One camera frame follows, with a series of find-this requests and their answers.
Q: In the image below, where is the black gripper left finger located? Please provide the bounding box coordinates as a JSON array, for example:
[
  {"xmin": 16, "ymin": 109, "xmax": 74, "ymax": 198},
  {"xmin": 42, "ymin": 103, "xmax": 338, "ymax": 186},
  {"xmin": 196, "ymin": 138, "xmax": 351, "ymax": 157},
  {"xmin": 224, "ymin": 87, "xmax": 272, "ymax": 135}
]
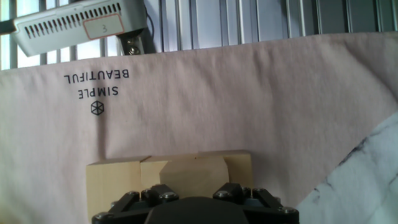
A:
[{"xmin": 92, "ymin": 184, "xmax": 180, "ymax": 224}]

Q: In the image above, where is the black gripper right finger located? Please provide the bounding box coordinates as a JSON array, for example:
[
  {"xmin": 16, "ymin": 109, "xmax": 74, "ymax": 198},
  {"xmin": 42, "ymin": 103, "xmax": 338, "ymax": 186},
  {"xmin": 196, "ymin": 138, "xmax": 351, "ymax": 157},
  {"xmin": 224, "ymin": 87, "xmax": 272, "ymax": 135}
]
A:
[{"xmin": 212, "ymin": 182, "xmax": 300, "ymax": 224}]

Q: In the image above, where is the marble pattern table cloth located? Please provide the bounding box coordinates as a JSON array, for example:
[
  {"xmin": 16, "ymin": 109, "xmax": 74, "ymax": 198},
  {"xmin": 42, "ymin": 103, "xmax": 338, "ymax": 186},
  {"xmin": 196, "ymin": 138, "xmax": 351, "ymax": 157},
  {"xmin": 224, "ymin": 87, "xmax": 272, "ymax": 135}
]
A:
[{"xmin": 0, "ymin": 30, "xmax": 398, "ymax": 224}]

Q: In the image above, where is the silver camera mount bracket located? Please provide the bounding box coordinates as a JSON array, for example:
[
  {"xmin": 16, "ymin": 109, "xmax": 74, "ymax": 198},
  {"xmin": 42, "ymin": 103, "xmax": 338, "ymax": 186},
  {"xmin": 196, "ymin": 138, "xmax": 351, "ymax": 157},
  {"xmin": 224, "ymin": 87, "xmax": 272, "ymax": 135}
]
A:
[{"xmin": 116, "ymin": 29, "xmax": 156, "ymax": 56}]

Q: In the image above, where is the silver side camera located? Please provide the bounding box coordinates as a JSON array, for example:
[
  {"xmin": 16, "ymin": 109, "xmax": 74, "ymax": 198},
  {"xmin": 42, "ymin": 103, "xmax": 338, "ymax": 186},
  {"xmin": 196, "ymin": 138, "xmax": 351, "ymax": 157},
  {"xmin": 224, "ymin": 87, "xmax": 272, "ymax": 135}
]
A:
[{"xmin": 12, "ymin": 0, "xmax": 149, "ymax": 58}]

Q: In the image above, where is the black side camera cable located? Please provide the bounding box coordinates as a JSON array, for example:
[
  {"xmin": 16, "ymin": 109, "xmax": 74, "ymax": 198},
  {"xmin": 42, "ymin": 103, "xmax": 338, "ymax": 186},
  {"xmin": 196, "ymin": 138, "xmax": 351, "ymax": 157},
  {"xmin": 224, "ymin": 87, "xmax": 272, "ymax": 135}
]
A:
[{"xmin": 0, "ymin": 19, "xmax": 18, "ymax": 35}]

